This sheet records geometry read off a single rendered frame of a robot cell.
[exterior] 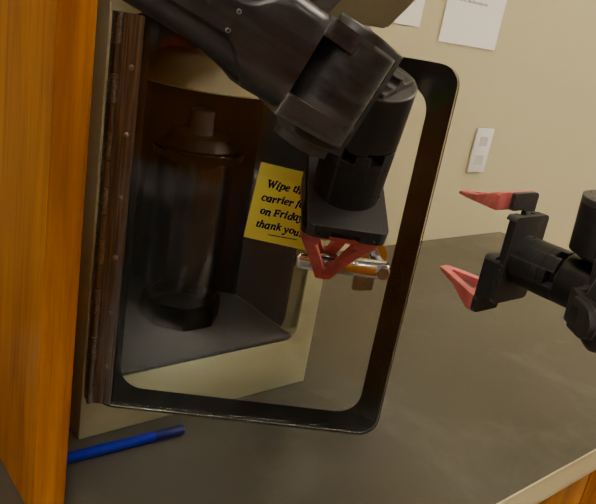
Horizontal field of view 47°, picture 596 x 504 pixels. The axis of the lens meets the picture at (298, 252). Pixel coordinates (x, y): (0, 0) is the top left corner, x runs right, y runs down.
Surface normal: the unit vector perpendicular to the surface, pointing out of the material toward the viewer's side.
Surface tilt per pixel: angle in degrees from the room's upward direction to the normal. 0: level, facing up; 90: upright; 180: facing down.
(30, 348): 90
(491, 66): 90
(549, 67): 90
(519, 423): 0
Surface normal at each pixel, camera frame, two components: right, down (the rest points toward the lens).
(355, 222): 0.18, -0.69
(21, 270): -0.77, 0.09
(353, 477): 0.17, -0.93
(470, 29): 0.62, 0.36
